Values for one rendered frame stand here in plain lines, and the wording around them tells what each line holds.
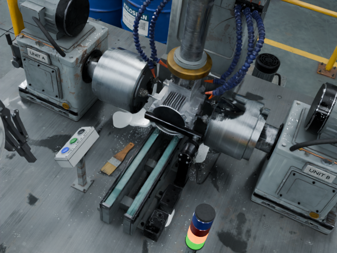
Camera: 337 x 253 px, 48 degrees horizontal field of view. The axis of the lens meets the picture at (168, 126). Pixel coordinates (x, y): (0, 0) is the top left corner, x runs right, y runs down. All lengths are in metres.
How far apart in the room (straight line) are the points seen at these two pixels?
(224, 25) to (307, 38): 2.73
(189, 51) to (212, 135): 0.33
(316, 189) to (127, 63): 0.88
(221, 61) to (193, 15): 0.40
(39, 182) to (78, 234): 0.29
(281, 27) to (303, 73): 0.74
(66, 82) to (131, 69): 0.31
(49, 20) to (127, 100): 0.44
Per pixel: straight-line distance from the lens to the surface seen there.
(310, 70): 3.86
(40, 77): 1.78
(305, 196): 1.56
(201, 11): 1.35
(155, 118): 1.56
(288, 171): 1.49
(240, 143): 1.48
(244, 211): 1.65
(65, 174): 1.67
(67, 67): 1.64
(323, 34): 4.45
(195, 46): 1.43
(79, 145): 1.40
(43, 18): 1.65
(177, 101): 1.55
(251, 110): 1.49
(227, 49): 1.66
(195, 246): 1.24
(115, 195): 1.46
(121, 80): 1.57
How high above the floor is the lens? 2.17
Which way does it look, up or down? 48 degrees down
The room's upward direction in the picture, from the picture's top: 9 degrees clockwise
